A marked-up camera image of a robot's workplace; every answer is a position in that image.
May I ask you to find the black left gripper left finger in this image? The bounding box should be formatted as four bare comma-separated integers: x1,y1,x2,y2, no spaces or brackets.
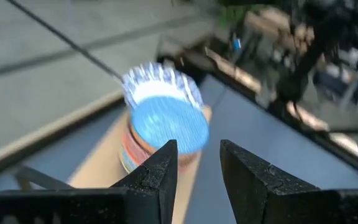
0,139,179,224

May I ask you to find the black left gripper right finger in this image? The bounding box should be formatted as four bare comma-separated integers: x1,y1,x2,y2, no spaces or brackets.
219,139,358,224

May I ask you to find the light blue geometric bowl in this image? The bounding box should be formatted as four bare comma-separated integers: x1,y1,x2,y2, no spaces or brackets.
130,95,211,156

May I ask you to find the blue white scalloped bowl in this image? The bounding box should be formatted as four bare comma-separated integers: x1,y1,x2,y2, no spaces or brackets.
121,61,205,110

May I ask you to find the grey blue table mat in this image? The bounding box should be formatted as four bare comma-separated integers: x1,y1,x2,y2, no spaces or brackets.
0,73,358,224

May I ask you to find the black aluminium table frame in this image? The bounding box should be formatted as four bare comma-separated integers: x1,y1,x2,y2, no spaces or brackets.
0,52,358,187

